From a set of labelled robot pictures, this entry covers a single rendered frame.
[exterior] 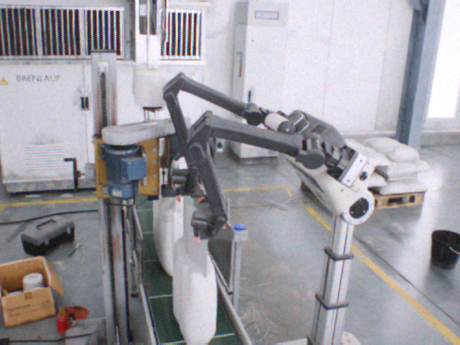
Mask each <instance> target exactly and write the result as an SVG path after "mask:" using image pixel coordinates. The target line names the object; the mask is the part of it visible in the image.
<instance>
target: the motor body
mask: <svg viewBox="0 0 460 345"><path fill-rule="evenodd" d="M136 151H137V145H134V146H133V147H132V148H130V149H114V148H111V147H109V146H108V147H107V148H106V166H107V177H108V180H107V185H108V194H109V196H110V197H111V198H113V199H114V200H119V201H125V200H131V199H133V186H132V180H127V178H126V177H124V176H122V175H121V158H125V157H130V156H135V155H136ZM138 190H139V182H138V181H137V180H135V197H136V196H137V194H138Z"/></svg>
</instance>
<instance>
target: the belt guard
mask: <svg viewBox="0 0 460 345"><path fill-rule="evenodd" d="M184 118H185V121H186V123H187V126H188V129H189V128H190V127H191V118H190V117H187V116H185V117H184ZM165 119H166V118H164V119H158V120H154V122H156V123H158V124H155V125H145V126H143V125H141V124H146V123H144V122H136V123H130V124H122V125H110V126H106V127H104V128H102V129H101V136H102V142H103V143H105V144H109V145H115V146H122V145H129V144H135V143H139V142H143V141H147V140H150V139H154V138H157V137H163V136H167V135H170V134H174V133H176V132H175V129H174V126H173V123H172V121H171V118H167V119H168V120H165ZM169 120H170V121H169Z"/></svg>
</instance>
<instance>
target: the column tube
mask: <svg viewBox="0 0 460 345"><path fill-rule="evenodd" d="M116 58H117V53H90V63H91V80H92V112H93V127H94V137H95V138H96V139H102V136H101V129H102V128H103V121H102V112H105V111H103V109H105V107H103V105H105V104H103V101H102V96H105V95H102V86H105V85H102V84H101V76H102V75H98V71H99V66H98V62H109V75H108V76H105V77H106V98H105V99H106V115H107V126H110V125H118V124H117V118H118V100H117V76H116ZM103 77H104V76H103ZM105 99H104V100H105ZM105 204H107V198H101V199H98V209H99V225H100V256H101V272H102V285H103V288H104V303H105V319H106V334H107V337H108V345H113V344H112V337H115V324H116V323H115V324H114V319H116V318H113V308H115V307H113V305H112V272H111V261H110V252H111V251H109V233H108V215H111V216H112V254H111V255H113V272H114V273H113V274H114V277H115V291H116V311H117V312H115V313H117V324H119V333H120V336H121V339H122V343H121V345H128V338H127V315H126V311H125V291H124V249H123V245H122V221H121V206H115V205H112V204H118V205H121V201H119V200H114V199H113V198H111V214H107V205H105Z"/></svg>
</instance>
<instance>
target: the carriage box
mask: <svg viewBox="0 0 460 345"><path fill-rule="evenodd" d="M91 138H93V140H91V144H93V145H94V152H95V172H96V185H97V199H101V198H111V197H110V196H109V195H107V196H104V195H103V194H102V187H103V186H108V185H107V180H108V177H107V166H106V161H103V160H102V159H101V151H100V144H105V143H103V142H102V139H96V138H95V137H94V128H93V135H91ZM135 145H137V149H139V145H142V146H144V149H145V152H146V155H147V177H146V181H147V185H143V184H142V181H139V190H138V194H137V196H152V195H159V138H158V137H157V138H154V139H150V140H147V141H143V142H139V143H135Z"/></svg>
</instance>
